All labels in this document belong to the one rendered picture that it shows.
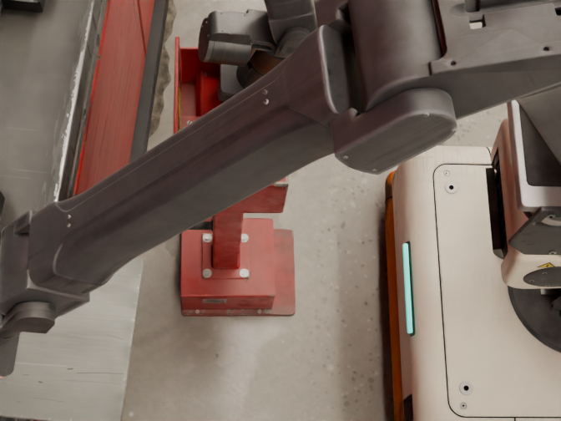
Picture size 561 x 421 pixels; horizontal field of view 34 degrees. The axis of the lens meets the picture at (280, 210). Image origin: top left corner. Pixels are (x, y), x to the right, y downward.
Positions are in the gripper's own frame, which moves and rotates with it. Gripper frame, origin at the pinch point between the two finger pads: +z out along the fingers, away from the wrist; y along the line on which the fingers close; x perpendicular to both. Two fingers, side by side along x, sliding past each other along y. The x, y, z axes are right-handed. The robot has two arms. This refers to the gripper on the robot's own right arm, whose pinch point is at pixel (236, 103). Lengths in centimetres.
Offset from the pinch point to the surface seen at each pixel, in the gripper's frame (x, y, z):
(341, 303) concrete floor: 13, -43, 64
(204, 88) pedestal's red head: -1.6, 5.1, -0.4
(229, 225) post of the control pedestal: 7.9, -8.4, 32.0
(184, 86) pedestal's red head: -4.0, 6.9, 4.5
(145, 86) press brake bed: -38, 0, 71
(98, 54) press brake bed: -5.9, 20.5, 2.0
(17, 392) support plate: 47, 30, -20
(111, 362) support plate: 44, 21, -23
